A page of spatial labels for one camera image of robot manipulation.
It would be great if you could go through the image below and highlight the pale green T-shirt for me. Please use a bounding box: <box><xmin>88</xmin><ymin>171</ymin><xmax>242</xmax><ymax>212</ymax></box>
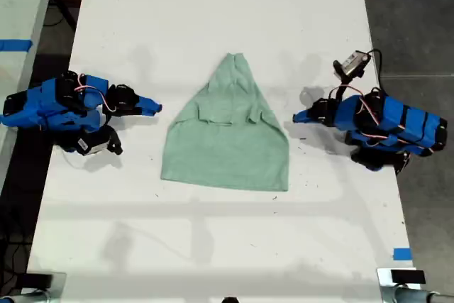
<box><xmin>160</xmin><ymin>52</ymin><xmax>291</xmax><ymax>193</ymax></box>

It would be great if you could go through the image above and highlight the long blue tape strip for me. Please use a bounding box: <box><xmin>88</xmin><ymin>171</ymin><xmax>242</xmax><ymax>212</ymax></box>
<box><xmin>0</xmin><ymin>38</ymin><xmax>34</xmax><ymax>53</ymax></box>

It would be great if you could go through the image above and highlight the short blue tape piece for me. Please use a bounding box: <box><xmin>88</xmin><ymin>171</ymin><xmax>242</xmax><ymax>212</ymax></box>
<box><xmin>392</xmin><ymin>247</ymin><xmax>414</xmax><ymax>262</ymax></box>

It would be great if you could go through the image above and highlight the small black box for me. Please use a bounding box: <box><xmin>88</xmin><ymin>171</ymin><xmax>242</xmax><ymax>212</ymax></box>
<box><xmin>21</xmin><ymin>273</ymin><xmax>55</xmax><ymax>288</ymax></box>
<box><xmin>390</xmin><ymin>270</ymin><xmax>426</xmax><ymax>285</ymax></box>

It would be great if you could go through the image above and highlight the grey metal tube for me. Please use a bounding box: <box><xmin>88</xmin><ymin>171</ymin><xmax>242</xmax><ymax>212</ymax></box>
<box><xmin>380</xmin><ymin>285</ymin><xmax>454</xmax><ymax>303</ymax></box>
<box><xmin>0</xmin><ymin>290</ymin><xmax>49</xmax><ymax>303</ymax></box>

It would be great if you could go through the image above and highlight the camera black stalk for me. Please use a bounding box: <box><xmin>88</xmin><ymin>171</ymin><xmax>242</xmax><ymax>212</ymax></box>
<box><xmin>332</xmin><ymin>61</ymin><xmax>365</xmax><ymax>105</ymax></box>
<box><xmin>106</xmin><ymin>126</ymin><xmax>125</xmax><ymax>155</ymax></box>

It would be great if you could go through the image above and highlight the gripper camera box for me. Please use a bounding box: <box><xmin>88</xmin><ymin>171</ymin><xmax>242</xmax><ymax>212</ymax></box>
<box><xmin>75</xmin><ymin>128</ymin><xmax>111</xmax><ymax>157</ymax></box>
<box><xmin>341</xmin><ymin>50</ymin><xmax>370</xmax><ymax>77</ymax></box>

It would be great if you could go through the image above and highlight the camera black cable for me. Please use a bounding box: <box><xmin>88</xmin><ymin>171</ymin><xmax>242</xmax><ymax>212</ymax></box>
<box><xmin>364</xmin><ymin>48</ymin><xmax>385</xmax><ymax>92</ymax></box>

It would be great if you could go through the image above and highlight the black floor cable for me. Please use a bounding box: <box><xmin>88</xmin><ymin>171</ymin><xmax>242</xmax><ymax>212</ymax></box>
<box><xmin>45</xmin><ymin>0</ymin><xmax>81</xmax><ymax>33</ymax></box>

